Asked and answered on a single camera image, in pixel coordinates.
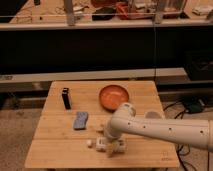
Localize white plastic bottle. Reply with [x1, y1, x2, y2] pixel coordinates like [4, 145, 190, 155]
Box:
[96, 137, 126, 153]

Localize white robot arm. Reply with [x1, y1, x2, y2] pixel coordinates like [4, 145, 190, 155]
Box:
[104, 103, 213, 157]

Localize orange ceramic bowl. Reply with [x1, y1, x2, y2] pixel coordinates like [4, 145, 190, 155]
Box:
[99, 85, 129, 111]

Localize orange carrot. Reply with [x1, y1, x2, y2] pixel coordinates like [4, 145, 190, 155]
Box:
[96, 125, 104, 133]

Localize small white ball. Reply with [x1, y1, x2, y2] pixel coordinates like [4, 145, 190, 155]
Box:
[86, 140, 93, 148]

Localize blue sponge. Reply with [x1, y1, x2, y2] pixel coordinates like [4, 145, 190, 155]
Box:
[73, 111, 88, 130]

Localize white paper cup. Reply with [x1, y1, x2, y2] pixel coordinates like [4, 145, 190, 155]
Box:
[145, 111, 162, 119]

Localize wooden folding table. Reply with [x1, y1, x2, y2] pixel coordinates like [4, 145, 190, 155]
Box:
[25, 81, 179, 169]

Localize black rectangular box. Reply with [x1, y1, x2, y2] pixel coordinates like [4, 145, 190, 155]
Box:
[62, 88, 71, 110]

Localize black power adapter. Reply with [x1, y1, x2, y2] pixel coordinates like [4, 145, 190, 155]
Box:
[182, 99, 204, 114]

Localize black power cable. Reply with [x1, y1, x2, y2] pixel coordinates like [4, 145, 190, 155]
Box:
[163, 99, 199, 171]

